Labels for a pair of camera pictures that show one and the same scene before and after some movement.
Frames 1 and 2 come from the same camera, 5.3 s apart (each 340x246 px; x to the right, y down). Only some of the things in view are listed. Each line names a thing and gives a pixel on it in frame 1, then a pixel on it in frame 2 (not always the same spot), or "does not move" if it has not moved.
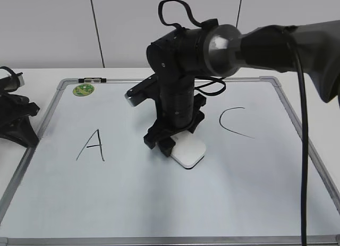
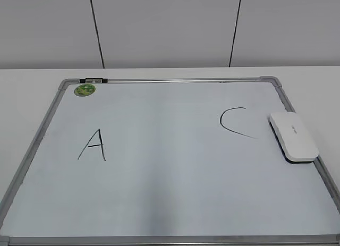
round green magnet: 83,90 does not move
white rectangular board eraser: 188,150 -> 295,142
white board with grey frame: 90,180 does not move
